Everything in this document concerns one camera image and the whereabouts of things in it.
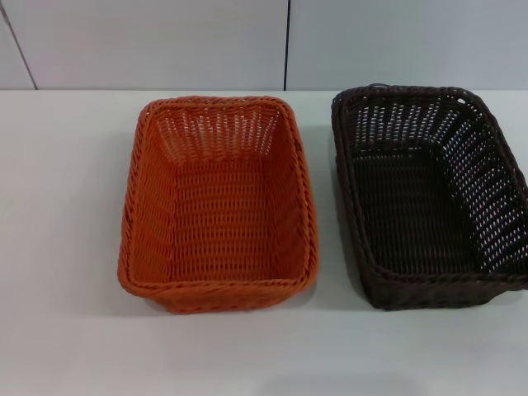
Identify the dark brown woven basket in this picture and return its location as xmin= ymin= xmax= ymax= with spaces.
xmin=330 ymin=83 xmax=528 ymax=313

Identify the orange woven plastic basket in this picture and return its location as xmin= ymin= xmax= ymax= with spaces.
xmin=117 ymin=94 xmax=321 ymax=315

